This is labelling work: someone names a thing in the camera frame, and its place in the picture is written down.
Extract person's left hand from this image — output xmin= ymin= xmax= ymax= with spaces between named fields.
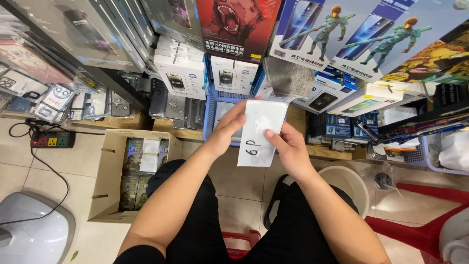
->
xmin=206 ymin=100 xmax=253 ymax=159

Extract person's right hand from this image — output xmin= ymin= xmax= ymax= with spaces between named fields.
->
xmin=265 ymin=121 xmax=316 ymax=181

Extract white paper packet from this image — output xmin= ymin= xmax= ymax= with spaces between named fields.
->
xmin=237 ymin=99 xmax=289 ymax=168

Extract blue plastic basket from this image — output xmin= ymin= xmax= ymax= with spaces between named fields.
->
xmin=203 ymin=55 xmax=290 ymax=146

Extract white screen protector box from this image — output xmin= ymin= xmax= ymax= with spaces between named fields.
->
xmin=211 ymin=55 xmax=259 ymax=97
xmin=153 ymin=54 xmax=208 ymax=100

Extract grey cloth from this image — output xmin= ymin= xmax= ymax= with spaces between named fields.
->
xmin=262 ymin=56 xmax=316 ymax=99

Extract row of dark phone cases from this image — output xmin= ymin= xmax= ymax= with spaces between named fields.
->
xmin=148 ymin=78 xmax=206 ymax=130

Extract white black phone box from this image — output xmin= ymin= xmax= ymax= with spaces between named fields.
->
xmin=292 ymin=75 xmax=357 ymax=115

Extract red bear print box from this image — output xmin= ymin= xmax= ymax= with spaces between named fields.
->
xmin=195 ymin=0 xmax=282 ymax=64

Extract person's black shoe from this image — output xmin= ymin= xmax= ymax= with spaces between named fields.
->
xmin=263 ymin=174 xmax=296 ymax=231

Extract stack of dark blue boxes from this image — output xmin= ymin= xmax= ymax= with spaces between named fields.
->
xmin=307 ymin=110 xmax=380 ymax=141

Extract blue warrior print box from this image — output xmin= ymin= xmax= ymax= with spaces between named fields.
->
xmin=329 ymin=0 xmax=469 ymax=84
xmin=269 ymin=0 xmax=385 ymax=72

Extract person's black shorts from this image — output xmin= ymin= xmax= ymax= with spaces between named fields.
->
xmin=113 ymin=159 xmax=360 ymax=264

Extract cardboard box of packets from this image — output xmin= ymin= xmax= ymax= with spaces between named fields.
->
xmin=88 ymin=129 xmax=184 ymax=224

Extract white green phone box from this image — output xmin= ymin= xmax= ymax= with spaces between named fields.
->
xmin=327 ymin=84 xmax=408 ymax=118

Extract beige plastic bucket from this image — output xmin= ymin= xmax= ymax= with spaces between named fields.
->
xmin=317 ymin=166 xmax=371 ymax=220

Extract red plastic stool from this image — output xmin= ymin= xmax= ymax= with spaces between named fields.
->
xmin=221 ymin=230 xmax=261 ymax=262

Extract clear plastic bag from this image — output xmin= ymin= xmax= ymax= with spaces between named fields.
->
xmin=361 ymin=161 xmax=404 ymax=193

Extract black power strip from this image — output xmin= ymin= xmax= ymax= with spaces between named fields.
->
xmin=30 ymin=131 xmax=76 ymax=149

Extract rack of phone cases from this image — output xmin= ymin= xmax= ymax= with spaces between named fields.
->
xmin=0 ymin=0 xmax=154 ymax=125

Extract yellow monkey print box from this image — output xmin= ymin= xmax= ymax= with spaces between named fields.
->
xmin=381 ymin=20 xmax=469 ymax=86

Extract lilac plastic basket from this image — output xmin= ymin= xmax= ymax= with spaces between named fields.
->
xmin=403 ymin=125 xmax=469 ymax=176

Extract red plastic chair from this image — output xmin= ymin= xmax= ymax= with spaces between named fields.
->
xmin=364 ymin=182 xmax=469 ymax=264

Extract grey white appliance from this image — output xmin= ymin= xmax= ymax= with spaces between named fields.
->
xmin=0 ymin=191 xmax=76 ymax=264

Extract black power cable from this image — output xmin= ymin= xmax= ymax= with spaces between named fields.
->
xmin=0 ymin=118 xmax=106 ymax=226

